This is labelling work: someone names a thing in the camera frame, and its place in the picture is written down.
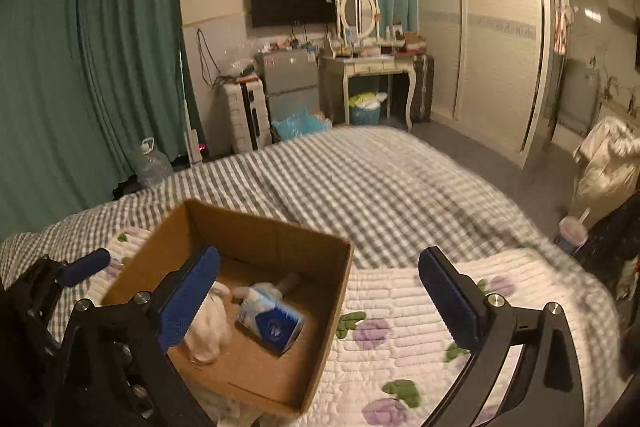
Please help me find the white plush toy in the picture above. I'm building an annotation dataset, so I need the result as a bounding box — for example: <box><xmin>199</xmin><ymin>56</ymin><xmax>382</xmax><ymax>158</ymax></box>
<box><xmin>233</xmin><ymin>272</ymin><xmax>302</xmax><ymax>304</ymax></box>

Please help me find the drink cup with straw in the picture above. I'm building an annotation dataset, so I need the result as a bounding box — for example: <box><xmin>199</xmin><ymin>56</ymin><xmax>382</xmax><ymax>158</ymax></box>
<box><xmin>553</xmin><ymin>207</ymin><xmax>591</xmax><ymax>256</ymax></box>

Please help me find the clear large water bottle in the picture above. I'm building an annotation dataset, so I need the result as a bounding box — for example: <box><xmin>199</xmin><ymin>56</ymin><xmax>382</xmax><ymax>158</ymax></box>
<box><xmin>134</xmin><ymin>137</ymin><xmax>174</xmax><ymax>190</ymax></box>

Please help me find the grey checkered blanket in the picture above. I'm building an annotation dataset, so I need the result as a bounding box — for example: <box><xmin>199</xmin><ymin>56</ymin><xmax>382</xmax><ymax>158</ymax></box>
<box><xmin>0</xmin><ymin>125</ymin><xmax>576</xmax><ymax>308</ymax></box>

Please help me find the white oval vanity mirror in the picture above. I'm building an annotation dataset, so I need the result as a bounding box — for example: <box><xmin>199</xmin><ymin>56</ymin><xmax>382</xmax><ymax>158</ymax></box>
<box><xmin>337</xmin><ymin>0</ymin><xmax>381</xmax><ymax>44</ymax></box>

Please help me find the white sliding door wardrobe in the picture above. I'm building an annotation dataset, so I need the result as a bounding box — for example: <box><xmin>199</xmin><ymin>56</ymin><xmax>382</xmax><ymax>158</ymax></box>
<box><xmin>410</xmin><ymin>0</ymin><xmax>557</xmax><ymax>168</ymax></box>

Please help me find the dark clothes pile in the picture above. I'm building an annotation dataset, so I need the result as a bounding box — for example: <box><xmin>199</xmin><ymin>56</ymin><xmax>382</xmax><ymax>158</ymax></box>
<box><xmin>575</xmin><ymin>194</ymin><xmax>640</xmax><ymax>304</ymax></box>

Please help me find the blue tissue pack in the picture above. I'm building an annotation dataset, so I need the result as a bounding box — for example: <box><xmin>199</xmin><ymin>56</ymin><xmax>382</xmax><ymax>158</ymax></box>
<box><xmin>235</xmin><ymin>284</ymin><xmax>306</xmax><ymax>356</ymax></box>

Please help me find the brown cardboard box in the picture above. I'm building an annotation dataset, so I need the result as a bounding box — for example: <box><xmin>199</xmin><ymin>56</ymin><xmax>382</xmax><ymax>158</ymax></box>
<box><xmin>100</xmin><ymin>199</ymin><xmax>355</xmax><ymax>419</ymax></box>

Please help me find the black suitcase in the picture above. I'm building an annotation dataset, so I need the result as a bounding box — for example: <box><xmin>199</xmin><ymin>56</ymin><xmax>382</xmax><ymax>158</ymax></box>
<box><xmin>409</xmin><ymin>54</ymin><xmax>435</xmax><ymax>124</ymax></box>

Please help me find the wide green curtain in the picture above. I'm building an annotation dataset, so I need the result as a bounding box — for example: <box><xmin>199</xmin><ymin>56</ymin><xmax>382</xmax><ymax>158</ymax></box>
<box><xmin>0</xmin><ymin>0</ymin><xmax>204</xmax><ymax>219</ymax></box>

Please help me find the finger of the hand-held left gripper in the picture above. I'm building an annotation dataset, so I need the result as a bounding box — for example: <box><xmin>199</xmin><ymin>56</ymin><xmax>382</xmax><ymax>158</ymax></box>
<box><xmin>24</xmin><ymin>248</ymin><xmax>111</xmax><ymax>314</ymax></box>

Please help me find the blue plastic bag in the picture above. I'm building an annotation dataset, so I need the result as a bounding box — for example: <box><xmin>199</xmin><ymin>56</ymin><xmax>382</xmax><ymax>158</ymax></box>
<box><xmin>271</xmin><ymin>109</ymin><xmax>334</xmax><ymax>143</ymax></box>

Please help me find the clear plastic bag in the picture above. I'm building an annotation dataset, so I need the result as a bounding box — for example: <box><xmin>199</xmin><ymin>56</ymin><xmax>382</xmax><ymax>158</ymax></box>
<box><xmin>224</xmin><ymin>56</ymin><xmax>257</xmax><ymax>80</ymax></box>

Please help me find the white cloth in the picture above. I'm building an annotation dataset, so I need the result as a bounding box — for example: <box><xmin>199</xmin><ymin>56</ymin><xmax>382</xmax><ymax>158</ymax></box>
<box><xmin>182</xmin><ymin>282</ymin><xmax>234</xmax><ymax>366</ymax></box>

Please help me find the black wall television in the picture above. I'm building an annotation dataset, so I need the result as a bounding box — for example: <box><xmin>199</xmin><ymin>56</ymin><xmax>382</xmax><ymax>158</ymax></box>
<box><xmin>249</xmin><ymin>0</ymin><xmax>337</xmax><ymax>29</ymax></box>

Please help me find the white vanity table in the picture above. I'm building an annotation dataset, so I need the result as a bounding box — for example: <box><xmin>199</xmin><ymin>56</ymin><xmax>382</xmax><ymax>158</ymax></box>
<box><xmin>319</xmin><ymin>53</ymin><xmax>419</xmax><ymax>131</ymax></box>

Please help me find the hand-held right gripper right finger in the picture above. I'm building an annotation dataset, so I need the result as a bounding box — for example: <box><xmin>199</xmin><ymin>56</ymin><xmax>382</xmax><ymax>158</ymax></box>
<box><xmin>418</xmin><ymin>246</ymin><xmax>587</xmax><ymax>427</ymax></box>

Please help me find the blue laundry basket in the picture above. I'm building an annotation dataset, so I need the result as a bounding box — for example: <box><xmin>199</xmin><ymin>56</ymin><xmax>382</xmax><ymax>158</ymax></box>
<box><xmin>348</xmin><ymin>91</ymin><xmax>389</xmax><ymax>126</ymax></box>

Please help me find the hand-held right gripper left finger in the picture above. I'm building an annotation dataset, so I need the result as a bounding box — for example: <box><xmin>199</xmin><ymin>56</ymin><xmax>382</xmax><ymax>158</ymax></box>
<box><xmin>55</xmin><ymin>246</ymin><xmax>221</xmax><ymax>427</ymax></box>

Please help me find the cream jacket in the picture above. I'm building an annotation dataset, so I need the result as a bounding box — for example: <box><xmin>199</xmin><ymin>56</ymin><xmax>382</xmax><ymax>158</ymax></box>
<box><xmin>569</xmin><ymin>115</ymin><xmax>640</xmax><ymax>229</ymax></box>

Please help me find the white floral quilt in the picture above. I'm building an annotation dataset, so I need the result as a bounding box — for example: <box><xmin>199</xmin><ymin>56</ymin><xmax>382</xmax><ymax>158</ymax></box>
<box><xmin>97</xmin><ymin>227</ymin><xmax>627</xmax><ymax>427</ymax></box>

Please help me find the black wall cable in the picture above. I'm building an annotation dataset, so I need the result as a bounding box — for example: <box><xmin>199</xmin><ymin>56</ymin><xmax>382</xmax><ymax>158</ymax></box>
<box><xmin>195</xmin><ymin>28</ymin><xmax>222</xmax><ymax>86</ymax></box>

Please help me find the silver small fridge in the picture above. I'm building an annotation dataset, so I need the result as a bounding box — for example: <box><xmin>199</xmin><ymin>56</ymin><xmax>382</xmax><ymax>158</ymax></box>
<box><xmin>256</xmin><ymin>48</ymin><xmax>321</xmax><ymax>144</ymax></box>

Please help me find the white suitcase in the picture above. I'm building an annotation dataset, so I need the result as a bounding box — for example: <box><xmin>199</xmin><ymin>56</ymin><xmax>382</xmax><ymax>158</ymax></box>
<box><xmin>219</xmin><ymin>79</ymin><xmax>271</xmax><ymax>153</ymax></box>

